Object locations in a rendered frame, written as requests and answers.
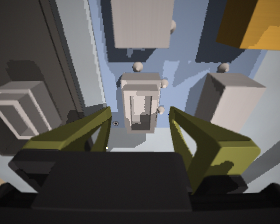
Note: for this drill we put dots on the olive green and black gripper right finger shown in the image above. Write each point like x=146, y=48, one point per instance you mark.
x=219, y=151

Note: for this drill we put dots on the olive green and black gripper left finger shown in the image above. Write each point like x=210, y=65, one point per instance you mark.
x=72, y=136

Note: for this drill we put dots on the yellow brass block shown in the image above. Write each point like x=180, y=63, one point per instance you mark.
x=251, y=24

